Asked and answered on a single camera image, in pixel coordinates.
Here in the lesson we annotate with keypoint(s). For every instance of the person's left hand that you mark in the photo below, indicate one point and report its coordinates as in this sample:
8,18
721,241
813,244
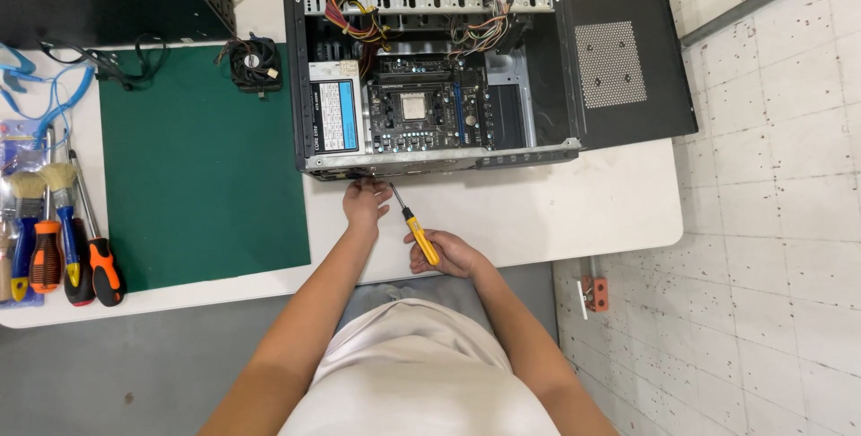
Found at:
363,206

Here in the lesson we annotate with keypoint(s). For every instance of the orange table leg bracket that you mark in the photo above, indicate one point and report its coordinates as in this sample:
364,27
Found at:
595,293

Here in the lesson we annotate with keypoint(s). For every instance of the long orange black screwdriver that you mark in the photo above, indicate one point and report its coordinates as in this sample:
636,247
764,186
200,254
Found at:
104,268

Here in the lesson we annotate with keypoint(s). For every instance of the stubby orange black screwdriver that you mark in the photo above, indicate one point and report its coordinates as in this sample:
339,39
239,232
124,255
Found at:
46,258

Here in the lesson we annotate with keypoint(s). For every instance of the person's right hand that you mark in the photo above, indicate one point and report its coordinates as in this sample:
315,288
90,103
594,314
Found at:
452,255

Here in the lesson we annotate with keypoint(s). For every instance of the black processor cooler fan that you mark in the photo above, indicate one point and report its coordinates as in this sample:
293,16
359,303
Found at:
254,62

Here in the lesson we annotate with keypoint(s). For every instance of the person's grey trousers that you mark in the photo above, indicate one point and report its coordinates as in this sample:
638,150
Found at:
464,291

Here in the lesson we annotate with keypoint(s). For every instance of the person's white shirt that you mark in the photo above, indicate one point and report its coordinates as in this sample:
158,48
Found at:
417,375

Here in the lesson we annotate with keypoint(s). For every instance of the black motherboard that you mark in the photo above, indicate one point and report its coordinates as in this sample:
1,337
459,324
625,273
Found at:
440,126

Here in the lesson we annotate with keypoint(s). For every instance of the black case side panel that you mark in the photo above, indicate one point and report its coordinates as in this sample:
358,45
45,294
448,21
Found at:
625,59

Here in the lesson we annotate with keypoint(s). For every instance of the silver processor chip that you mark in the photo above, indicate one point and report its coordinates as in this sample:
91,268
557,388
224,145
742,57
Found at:
414,106

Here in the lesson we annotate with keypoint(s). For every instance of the open black computer case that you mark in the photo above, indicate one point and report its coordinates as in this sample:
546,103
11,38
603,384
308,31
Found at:
558,86

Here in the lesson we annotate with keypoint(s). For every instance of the green work mat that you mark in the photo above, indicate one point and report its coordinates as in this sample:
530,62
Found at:
202,173

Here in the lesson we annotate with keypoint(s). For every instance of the grey power supply unit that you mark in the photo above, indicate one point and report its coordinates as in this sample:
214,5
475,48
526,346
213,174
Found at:
334,110

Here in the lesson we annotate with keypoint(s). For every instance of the blue tool package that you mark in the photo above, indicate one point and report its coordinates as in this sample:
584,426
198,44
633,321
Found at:
15,146

